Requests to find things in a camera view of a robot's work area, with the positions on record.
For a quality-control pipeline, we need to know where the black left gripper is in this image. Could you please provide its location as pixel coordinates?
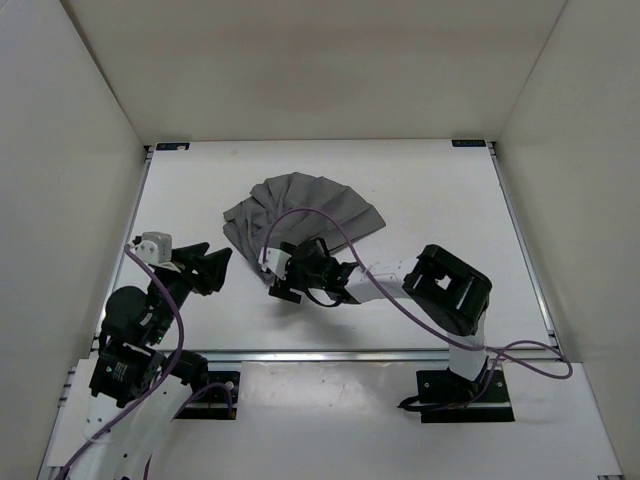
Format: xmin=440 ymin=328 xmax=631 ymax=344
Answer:
xmin=151 ymin=232 xmax=238 ymax=332

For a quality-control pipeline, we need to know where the grey pleated skirt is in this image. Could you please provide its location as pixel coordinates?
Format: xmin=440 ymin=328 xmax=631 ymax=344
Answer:
xmin=223 ymin=172 xmax=386 ymax=284

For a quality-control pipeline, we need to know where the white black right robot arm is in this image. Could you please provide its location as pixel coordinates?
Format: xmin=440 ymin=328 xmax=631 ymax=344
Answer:
xmin=259 ymin=237 xmax=493 ymax=401

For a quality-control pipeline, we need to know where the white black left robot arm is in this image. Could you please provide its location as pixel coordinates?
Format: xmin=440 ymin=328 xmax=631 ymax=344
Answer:
xmin=57 ymin=232 xmax=234 ymax=479

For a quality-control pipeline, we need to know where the blue left corner label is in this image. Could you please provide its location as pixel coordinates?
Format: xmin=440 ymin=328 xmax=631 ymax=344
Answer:
xmin=155 ymin=142 xmax=190 ymax=151

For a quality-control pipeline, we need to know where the blue corner label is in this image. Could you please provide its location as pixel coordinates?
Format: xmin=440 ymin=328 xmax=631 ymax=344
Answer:
xmin=451 ymin=139 xmax=487 ymax=148
xmin=155 ymin=142 xmax=190 ymax=151

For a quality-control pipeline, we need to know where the blue right corner label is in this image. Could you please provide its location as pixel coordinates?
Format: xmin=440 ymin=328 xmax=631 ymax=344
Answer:
xmin=451 ymin=139 xmax=487 ymax=148

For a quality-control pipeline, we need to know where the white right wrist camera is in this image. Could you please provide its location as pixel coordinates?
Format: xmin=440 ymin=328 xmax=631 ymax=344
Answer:
xmin=258 ymin=247 xmax=291 ymax=282

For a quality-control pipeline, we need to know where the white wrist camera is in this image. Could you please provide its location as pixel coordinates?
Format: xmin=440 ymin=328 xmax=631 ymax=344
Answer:
xmin=132 ymin=231 xmax=172 ymax=265
xmin=258 ymin=247 xmax=291 ymax=282

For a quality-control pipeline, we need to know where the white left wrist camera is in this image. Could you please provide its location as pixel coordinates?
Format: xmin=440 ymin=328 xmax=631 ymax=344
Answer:
xmin=132 ymin=231 xmax=172 ymax=265

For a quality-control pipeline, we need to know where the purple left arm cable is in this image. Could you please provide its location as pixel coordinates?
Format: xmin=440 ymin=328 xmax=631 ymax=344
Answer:
xmin=59 ymin=247 xmax=236 ymax=480

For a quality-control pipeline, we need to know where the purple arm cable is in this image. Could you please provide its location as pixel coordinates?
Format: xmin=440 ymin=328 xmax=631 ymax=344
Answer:
xmin=59 ymin=247 xmax=236 ymax=480
xmin=262 ymin=207 xmax=574 ymax=384

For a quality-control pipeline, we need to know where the aluminium table frame rail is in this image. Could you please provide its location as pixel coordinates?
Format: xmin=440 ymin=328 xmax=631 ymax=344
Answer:
xmin=125 ymin=140 xmax=553 ymax=362

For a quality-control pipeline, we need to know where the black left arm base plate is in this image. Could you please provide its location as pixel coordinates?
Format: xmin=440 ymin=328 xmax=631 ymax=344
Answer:
xmin=175 ymin=370 xmax=241 ymax=421

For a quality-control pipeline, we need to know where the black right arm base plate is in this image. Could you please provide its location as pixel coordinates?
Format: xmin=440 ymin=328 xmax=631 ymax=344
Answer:
xmin=398 ymin=369 xmax=515 ymax=424

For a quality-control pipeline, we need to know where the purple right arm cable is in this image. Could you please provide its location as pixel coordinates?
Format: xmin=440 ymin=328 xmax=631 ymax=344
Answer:
xmin=262 ymin=207 xmax=574 ymax=384

